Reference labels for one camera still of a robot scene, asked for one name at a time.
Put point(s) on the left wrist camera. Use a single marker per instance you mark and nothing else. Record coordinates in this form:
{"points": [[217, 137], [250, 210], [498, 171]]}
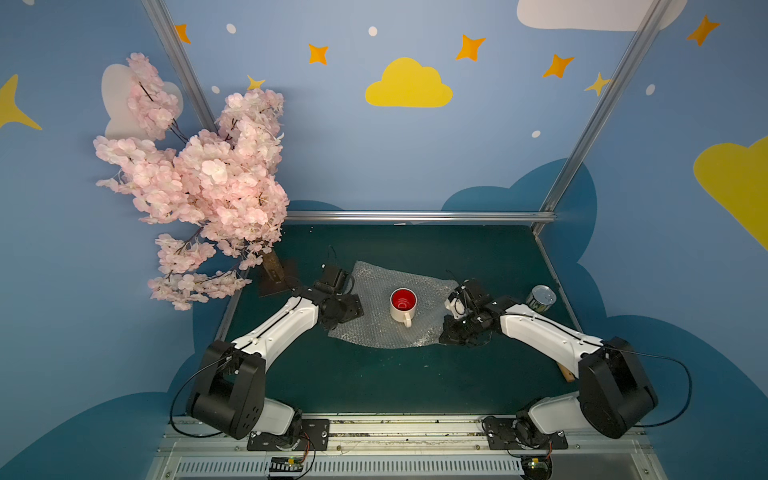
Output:
{"points": [[333, 280]]}

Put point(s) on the white tape dispenser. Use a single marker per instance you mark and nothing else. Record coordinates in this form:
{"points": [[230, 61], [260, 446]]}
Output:
{"points": [[454, 304]]}

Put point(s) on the small circuit board left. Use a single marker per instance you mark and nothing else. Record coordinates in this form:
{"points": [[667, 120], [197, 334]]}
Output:
{"points": [[289, 467]]}

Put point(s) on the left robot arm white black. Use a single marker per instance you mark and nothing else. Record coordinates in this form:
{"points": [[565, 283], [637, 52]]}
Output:
{"points": [[229, 391]]}

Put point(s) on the small round device right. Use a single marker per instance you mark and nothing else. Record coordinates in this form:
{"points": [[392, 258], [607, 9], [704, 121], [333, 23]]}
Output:
{"points": [[536, 468]]}

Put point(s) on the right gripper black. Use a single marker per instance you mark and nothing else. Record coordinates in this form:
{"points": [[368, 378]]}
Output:
{"points": [[459, 327]]}

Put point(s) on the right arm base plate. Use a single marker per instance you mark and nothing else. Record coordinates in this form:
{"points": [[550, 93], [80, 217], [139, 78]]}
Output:
{"points": [[510, 435]]}

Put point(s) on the pink cherry blossom tree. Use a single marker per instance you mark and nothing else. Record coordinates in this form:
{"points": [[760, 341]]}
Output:
{"points": [[223, 181]]}

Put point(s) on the tree base plate dark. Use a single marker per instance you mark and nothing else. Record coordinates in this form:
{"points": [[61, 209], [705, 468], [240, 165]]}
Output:
{"points": [[278, 277]]}

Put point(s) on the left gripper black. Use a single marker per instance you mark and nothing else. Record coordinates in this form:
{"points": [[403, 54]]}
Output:
{"points": [[346, 306]]}

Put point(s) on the green garden fork wooden handle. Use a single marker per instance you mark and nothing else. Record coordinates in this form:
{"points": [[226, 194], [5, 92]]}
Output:
{"points": [[568, 375]]}

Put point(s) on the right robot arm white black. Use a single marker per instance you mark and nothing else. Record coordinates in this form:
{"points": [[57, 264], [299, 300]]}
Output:
{"points": [[614, 392]]}

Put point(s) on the white mug red inside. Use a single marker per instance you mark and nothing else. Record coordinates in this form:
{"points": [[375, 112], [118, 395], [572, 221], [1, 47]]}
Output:
{"points": [[403, 303]]}

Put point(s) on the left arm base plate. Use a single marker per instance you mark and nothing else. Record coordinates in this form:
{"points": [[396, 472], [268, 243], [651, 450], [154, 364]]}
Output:
{"points": [[312, 434]]}

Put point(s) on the aluminium rail front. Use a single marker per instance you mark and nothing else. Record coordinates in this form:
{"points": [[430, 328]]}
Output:
{"points": [[402, 446]]}

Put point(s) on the bubble wrap sheet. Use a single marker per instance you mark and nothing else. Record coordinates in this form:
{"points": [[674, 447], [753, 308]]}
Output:
{"points": [[376, 329]]}

